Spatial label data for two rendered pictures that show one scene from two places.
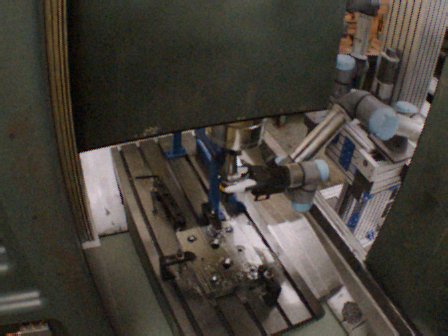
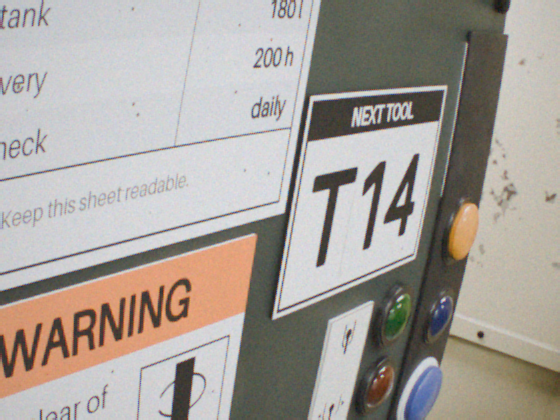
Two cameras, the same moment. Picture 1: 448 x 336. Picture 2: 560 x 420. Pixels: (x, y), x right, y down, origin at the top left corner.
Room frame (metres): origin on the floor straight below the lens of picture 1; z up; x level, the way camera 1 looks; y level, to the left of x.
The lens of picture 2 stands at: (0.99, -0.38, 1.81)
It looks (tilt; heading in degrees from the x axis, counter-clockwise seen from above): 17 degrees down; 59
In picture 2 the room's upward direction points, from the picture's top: 10 degrees clockwise
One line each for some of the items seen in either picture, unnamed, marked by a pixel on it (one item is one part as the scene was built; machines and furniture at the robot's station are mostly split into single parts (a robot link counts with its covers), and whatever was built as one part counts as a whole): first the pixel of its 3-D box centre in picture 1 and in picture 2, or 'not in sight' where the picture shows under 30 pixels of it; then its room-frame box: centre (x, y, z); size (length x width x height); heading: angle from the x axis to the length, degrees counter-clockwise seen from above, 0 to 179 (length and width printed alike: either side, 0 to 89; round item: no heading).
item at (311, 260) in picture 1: (277, 233); not in sight; (1.26, -0.28, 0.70); 0.90 x 0.30 x 0.16; 28
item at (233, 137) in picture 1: (237, 114); not in sight; (0.90, -0.02, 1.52); 0.16 x 0.16 x 0.12
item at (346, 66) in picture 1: (344, 67); not in sight; (1.90, -0.59, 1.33); 0.13 x 0.12 x 0.14; 132
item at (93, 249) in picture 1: (92, 243); not in sight; (0.69, 0.38, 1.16); 0.48 x 0.05 x 0.51; 28
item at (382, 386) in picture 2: not in sight; (378, 386); (1.22, -0.09, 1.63); 0.02 x 0.01 x 0.02; 28
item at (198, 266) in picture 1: (220, 258); not in sight; (0.87, -0.02, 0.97); 0.29 x 0.23 x 0.05; 28
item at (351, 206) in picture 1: (359, 169); not in sight; (1.72, -0.78, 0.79); 0.13 x 0.09 x 0.86; 27
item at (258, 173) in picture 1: (267, 181); not in sight; (0.95, -0.14, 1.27); 0.12 x 0.08 x 0.09; 113
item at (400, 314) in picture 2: not in sight; (396, 316); (1.22, -0.09, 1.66); 0.02 x 0.01 x 0.02; 28
